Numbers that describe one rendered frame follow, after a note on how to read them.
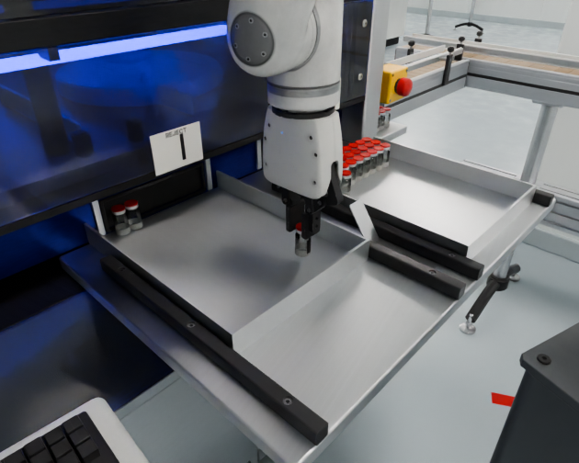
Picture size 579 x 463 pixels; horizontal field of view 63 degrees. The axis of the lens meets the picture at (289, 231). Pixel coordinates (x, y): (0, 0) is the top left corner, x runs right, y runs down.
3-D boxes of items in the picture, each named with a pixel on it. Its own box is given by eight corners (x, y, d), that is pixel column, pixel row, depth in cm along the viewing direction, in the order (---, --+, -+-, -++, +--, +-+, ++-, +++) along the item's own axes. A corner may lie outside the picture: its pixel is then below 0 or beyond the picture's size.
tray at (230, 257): (88, 242, 73) (83, 223, 71) (219, 186, 89) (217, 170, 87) (233, 356, 53) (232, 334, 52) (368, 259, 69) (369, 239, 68)
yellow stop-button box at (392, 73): (361, 98, 110) (364, 66, 106) (379, 92, 115) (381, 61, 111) (389, 105, 106) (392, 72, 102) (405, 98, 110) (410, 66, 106)
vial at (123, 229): (113, 232, 75) (107, 208, 73) (126, 227, 77) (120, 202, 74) (120, 238, 74) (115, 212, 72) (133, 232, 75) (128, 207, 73)
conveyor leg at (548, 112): (480, 287, 190) (532, 98, 149) (489, 277, 196) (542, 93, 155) (502, 298, 185) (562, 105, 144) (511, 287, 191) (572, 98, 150)
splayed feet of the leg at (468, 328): (453, 328, 182) (460, 300, 174) (505, 271, 212) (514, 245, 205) (473, 338, 177) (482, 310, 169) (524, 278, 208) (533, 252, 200)
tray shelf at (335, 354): (61, 266, 71) (57, 256, 70) (345, 141, 114) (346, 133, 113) (295, 480, 43) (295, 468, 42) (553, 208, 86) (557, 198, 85)
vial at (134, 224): (126, 227, 77) (120, 202, 74) (138, 221, 78) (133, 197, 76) (133, 231, 75) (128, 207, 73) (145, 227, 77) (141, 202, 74)
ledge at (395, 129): (331, 132, 119) (331, 125, 118) (361, 119, 127) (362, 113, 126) (377, 147, 111) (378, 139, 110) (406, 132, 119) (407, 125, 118)
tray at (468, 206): (291, 191, 88) (291, 174, 86) (372, 151, 104) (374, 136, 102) (463, 266, 68) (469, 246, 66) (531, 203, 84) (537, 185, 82)
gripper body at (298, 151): (250, 96, 56) (255, 182, 62) (315, 114, 50) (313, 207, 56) (293, 84, 61) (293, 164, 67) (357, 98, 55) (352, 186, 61)
